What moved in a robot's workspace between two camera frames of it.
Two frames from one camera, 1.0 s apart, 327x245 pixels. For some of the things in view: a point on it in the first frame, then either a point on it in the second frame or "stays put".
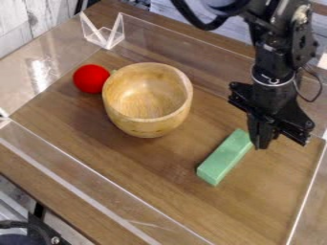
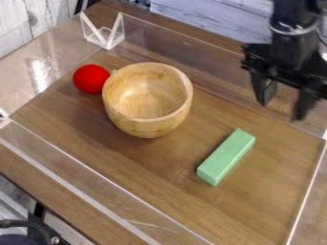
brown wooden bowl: [147, 97] stays put
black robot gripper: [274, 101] to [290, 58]
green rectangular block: [225, 157] stays put
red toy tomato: [90, 77] stays put
